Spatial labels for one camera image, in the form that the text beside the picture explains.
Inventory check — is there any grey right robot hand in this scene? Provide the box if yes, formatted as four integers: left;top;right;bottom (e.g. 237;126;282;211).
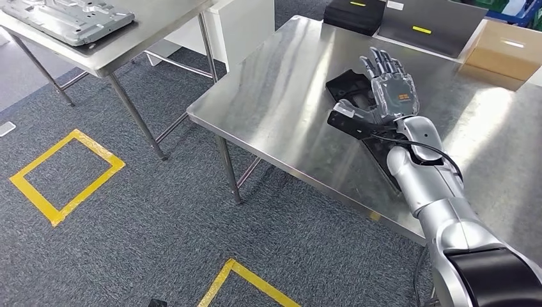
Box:
336;46;420;126

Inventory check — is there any black plastic panel part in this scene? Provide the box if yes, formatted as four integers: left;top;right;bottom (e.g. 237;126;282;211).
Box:
325;68;403;194

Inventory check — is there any stainless steel workbench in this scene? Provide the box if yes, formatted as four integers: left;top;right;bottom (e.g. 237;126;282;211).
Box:
186;15;542;272

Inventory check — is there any grey flat case yellow label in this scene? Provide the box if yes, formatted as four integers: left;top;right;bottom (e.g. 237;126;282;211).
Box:
376;0;489;59

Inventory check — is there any black box yellow label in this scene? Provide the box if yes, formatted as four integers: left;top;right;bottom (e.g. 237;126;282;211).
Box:
323;0;387;37

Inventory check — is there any brown cardboard box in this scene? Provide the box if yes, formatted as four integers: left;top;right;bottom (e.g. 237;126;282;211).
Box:
456;19;542;92

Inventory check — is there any white cabinet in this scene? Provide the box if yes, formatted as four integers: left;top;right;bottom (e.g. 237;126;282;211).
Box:
146;0;276;73

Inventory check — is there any stainless steel table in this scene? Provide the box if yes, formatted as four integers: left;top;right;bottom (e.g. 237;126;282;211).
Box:
0;0;219;162

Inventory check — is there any grey metal plate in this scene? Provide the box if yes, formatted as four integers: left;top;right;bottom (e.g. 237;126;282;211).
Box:
1;0;136;47

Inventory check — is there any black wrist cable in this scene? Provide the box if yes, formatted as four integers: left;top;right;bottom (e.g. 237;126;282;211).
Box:
370;133;465;183

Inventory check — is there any black hanging cable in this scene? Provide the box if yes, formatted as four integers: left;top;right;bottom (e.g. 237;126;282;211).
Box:
412;246;437;307

